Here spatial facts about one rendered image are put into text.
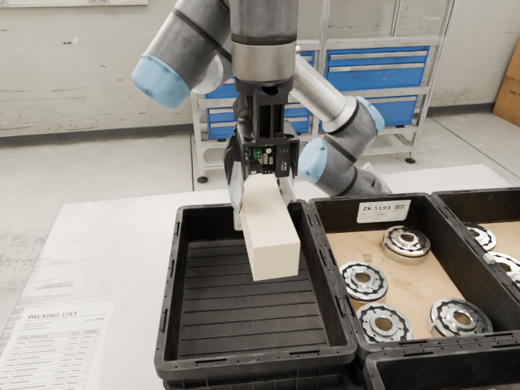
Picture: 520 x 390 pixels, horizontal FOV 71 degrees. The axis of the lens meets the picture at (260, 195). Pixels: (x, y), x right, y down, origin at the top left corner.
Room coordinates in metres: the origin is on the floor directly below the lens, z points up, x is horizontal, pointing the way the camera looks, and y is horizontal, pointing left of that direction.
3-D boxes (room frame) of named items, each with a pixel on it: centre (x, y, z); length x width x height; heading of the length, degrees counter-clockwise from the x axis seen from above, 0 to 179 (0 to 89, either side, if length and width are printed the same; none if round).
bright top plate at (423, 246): (0.64, -0.34, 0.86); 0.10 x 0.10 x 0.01
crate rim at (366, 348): (0.52, -0.28, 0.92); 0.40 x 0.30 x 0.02; 6
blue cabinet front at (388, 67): (2.51, -0.79, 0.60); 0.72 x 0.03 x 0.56; 100
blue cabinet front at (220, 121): (2.37, 0.00, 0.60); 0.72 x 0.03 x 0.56; 100
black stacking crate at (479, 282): (0.52, -0.28, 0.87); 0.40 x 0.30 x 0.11; 6
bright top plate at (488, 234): (0.66, -0.50, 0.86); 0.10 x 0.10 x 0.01
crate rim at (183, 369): (0.49, 0.02, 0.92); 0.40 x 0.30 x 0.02; 6
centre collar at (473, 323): (0.42, -0.36, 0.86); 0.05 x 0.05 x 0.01
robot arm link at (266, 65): (0.45, -0.01, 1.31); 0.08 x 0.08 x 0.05
